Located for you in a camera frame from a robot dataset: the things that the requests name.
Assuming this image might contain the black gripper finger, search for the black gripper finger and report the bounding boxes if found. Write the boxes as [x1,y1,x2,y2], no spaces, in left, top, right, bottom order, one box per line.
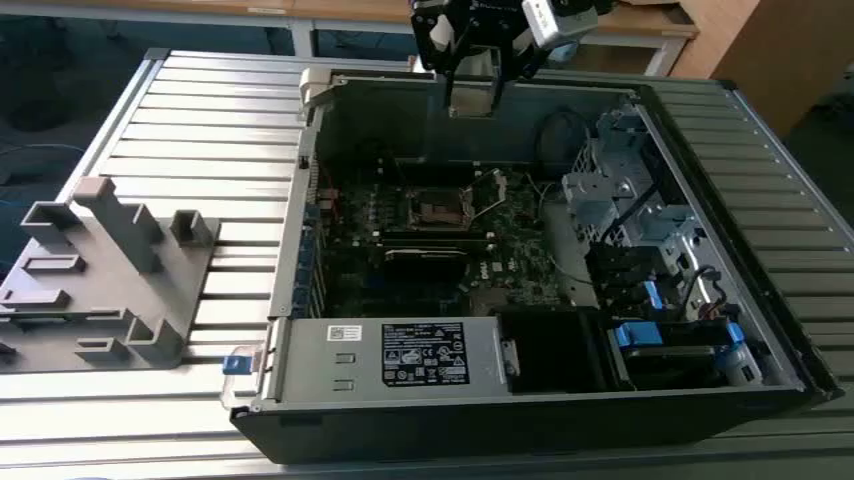
[412,2,469,109]
[493,29,557,116]

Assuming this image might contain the CPU with silver top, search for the CPU with silver top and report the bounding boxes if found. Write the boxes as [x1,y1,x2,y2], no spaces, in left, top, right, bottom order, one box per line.
[448,82,498,119]

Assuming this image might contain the metal socket cover frame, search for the metal socket cover frame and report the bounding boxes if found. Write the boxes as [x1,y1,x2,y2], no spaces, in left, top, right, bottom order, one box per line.
[464,167,514,220]

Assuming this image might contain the CPU socket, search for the CPU socket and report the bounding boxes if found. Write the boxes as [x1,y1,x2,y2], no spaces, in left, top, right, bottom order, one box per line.
[405,185,477,232]

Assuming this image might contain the grey plastic case latch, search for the grey plastic case latch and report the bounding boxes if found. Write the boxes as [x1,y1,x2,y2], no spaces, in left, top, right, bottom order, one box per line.
[296,67,350,122]

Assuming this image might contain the silver metal drive cage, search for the silver metal drive cage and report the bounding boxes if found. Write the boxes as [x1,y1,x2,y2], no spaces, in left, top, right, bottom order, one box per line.
[558,97,711,281]

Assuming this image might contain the green motherboard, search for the green motherboard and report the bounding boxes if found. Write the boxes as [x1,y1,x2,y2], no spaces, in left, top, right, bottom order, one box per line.
[304,162,582,320]

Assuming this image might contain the black graphics card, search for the black graphics card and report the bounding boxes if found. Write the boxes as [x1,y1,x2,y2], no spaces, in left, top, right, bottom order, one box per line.
[382,244,473,289]

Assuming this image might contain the wooden cabinet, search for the wooden cabinet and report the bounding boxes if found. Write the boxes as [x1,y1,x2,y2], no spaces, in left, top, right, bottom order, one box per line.
[671,0,854,141]

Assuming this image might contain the blue plastic drive clip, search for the blue plastic drive clip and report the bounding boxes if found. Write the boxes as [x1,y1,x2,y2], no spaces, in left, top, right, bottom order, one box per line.
[638,279,672,312]

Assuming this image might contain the hard disk in blue carrier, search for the hard disk in blue carrier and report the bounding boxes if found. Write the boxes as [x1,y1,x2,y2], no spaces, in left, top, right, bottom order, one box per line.
[608,319,748,392]

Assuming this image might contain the grey plastic parts rack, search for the grey plastic parts rack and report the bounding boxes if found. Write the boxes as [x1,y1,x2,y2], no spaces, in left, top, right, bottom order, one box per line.
[0,175,223,374]

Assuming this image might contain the grey power supply unit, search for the grey power supply unit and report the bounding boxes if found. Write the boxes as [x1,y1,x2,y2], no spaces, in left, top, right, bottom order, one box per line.
[264,314,521,402]

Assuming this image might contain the blue case latch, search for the blue case latch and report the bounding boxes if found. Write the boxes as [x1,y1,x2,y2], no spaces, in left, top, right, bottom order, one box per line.
[222,351,261,376]

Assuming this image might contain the black open PC case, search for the black open PC case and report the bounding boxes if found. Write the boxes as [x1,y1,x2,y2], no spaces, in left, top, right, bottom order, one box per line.
[219,67,847,466]

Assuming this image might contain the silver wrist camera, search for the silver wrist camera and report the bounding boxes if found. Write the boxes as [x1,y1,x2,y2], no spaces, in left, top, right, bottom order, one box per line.
[524,0,601,51]

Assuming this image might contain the wooden desk white frame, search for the wooden desk white frame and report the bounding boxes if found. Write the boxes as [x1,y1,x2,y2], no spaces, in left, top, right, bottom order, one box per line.
[0,0,316,59]
[286,0,701,77]

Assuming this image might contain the drive wire bundle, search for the drive wire bundle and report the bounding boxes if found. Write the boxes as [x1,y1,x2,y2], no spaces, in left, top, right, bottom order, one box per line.
[677,263,741,324]

